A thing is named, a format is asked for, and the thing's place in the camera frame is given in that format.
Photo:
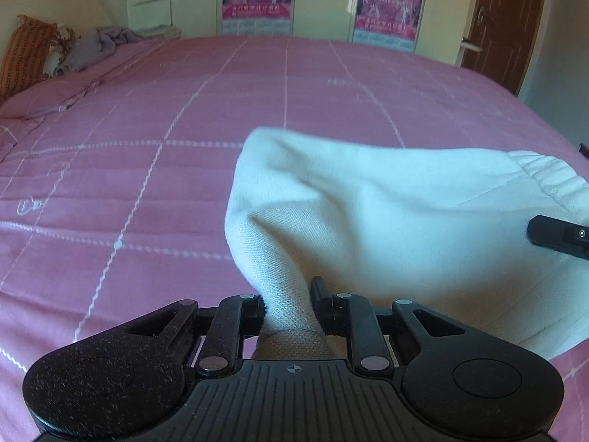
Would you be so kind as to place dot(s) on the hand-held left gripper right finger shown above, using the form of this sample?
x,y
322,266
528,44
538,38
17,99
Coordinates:
x,y
318,298

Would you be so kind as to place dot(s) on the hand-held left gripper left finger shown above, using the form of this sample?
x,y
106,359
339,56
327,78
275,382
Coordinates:
x,y
257,317

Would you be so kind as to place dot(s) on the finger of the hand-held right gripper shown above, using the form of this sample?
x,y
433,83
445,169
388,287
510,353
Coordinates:
x,y
557,235

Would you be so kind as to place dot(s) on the white pants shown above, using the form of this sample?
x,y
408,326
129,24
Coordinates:
x,y
395,221

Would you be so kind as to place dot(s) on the pink checked bed sheet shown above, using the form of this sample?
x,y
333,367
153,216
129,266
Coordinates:
x,y
161,170

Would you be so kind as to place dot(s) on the brown wooden door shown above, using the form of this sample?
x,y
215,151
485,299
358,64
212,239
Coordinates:
x,y
506,23

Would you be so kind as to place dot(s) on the folded pale cloth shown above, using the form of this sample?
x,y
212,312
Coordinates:
x,y
160,32

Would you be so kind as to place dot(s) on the grey crumpled blanket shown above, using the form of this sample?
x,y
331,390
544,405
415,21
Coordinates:
x,y
99,46

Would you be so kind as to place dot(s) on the floral pillow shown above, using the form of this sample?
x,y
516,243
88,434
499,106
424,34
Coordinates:
x,y
57,50

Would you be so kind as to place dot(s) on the orange patterned pillow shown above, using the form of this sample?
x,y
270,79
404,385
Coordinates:
x,y
25,55

